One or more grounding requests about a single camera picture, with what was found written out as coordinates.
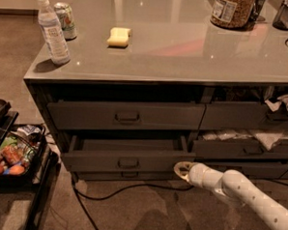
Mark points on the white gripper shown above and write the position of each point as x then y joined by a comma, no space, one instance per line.
195,173

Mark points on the drawer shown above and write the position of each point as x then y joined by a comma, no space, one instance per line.
126,176
125,155
269,170
243,115
239,149
125,115

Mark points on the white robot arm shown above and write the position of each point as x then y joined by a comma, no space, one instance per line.
234,188

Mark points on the white plastic bags in drawer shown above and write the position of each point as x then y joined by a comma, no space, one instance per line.
268,139

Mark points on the grey drawer cabinet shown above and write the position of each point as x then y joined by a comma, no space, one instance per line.
175,54

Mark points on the yellow sponge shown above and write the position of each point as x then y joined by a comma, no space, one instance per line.
119,37

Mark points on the large jar of nuts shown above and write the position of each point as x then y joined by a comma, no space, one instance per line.
231,14

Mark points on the black cart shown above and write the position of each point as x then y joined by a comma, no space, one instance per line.
22,208

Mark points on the black bin of snacks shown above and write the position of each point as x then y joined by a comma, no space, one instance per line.
21,150

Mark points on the clear plastic water bottle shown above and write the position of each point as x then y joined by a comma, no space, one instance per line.
52,33

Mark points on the green soda can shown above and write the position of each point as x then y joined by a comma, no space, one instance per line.
64,13

